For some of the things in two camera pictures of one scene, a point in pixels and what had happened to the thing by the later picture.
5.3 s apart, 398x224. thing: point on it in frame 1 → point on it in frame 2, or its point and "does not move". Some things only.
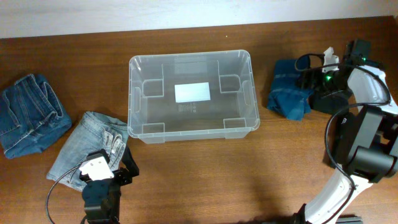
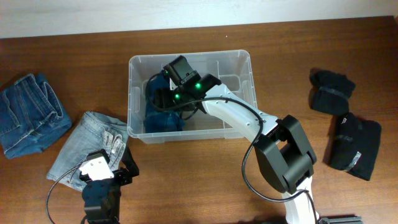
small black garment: x=332 y=101 does not move
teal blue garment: x=286 y=97 → x=160 y=121
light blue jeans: x=93 y=132 does not move
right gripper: x=313 y=83 → x=161 y=98
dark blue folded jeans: x=32 y=116 does not move
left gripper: x=130 y=163 does not move
